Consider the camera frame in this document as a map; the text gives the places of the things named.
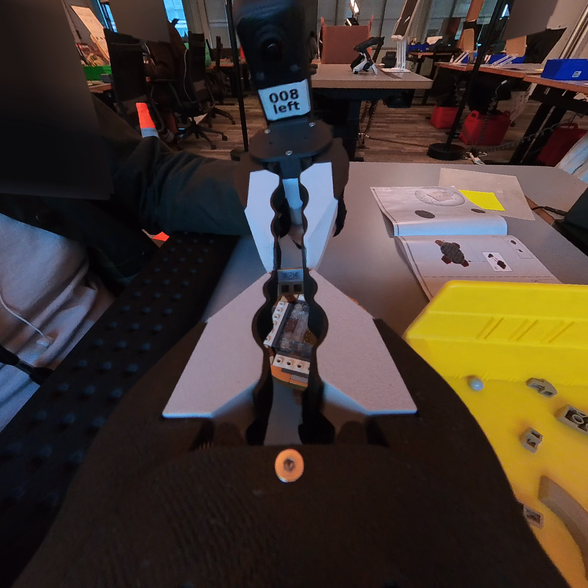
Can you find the tablet on white stand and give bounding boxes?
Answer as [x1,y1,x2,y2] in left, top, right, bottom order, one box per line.
[392,0,422,72]

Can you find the black dotted mat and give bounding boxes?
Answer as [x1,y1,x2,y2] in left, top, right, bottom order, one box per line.
[0,232,239,575]

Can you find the orange reflective vest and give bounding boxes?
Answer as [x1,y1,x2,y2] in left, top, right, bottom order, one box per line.
[135,102,160,138]

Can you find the black power box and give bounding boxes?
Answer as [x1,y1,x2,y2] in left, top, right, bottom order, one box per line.
[553,188,588,255]

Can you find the open instruction booklet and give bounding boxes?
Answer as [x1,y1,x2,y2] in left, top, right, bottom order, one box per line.
[370,185,562,300]

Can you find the yellow sticky note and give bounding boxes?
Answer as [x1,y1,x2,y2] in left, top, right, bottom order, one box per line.
[458,189,506,212]

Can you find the wooden top work table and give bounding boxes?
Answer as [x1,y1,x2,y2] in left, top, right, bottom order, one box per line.
[409,51,588,166]

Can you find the yellow plastic bin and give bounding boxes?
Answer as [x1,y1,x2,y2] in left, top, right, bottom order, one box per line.
[404,280,588,588]

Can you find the black office chair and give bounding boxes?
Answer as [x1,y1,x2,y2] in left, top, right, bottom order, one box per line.
[152,32,236,150]

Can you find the grey hooded sweatshirt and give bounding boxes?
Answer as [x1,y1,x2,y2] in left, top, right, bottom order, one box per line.
[0,213,115,430]

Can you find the dark green jacket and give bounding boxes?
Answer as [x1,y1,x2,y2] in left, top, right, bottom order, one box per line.
[0,193,157,295]

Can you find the clear plastic sheet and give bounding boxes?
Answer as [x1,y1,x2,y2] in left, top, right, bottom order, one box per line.
[439,168,536,221]

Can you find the black white handheld device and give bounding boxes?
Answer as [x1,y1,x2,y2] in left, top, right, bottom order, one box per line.
[351,37,386,74]

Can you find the brown cardboard box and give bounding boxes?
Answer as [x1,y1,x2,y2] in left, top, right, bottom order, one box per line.
[320,18,372,65]

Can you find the blue plastic bin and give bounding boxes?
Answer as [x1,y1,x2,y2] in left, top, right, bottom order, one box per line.
[541,58,588,81]

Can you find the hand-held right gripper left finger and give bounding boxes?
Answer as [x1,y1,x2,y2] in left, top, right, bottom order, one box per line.
[162,271,278,445]

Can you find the black strap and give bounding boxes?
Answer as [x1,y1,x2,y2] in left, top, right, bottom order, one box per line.
[0,345,51,384]

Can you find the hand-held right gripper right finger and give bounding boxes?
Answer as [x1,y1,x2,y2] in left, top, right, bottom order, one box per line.
[299,270,419,445]

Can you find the small grey brick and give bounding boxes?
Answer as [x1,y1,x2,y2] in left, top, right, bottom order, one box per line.
[277,269,305,297]

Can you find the round toy brick model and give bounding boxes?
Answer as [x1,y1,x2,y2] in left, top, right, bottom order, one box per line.
[263,296,322,391]

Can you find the scattered loose toy bricks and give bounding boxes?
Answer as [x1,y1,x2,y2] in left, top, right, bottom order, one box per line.
[466,374,588,552]

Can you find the black tablet on stand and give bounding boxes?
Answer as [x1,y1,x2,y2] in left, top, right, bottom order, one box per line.
[505,28,567,62]

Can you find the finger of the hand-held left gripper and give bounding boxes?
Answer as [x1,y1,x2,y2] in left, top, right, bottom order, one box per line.
[298,161,341,273]
[245,170,282,273]

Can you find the red container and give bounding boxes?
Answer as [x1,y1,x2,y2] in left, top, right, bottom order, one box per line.
[459,110,511,147]
[537,122,588,167]
[430,105,460,129]

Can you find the pale top table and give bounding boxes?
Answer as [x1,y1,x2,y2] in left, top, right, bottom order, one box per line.
[310,62,433,161]

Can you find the person's left forearm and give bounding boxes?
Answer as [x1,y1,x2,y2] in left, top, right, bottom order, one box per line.
[110,138,251,237]

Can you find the white earphone cable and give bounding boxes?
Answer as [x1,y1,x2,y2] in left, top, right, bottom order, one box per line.
[0,294,54,346]

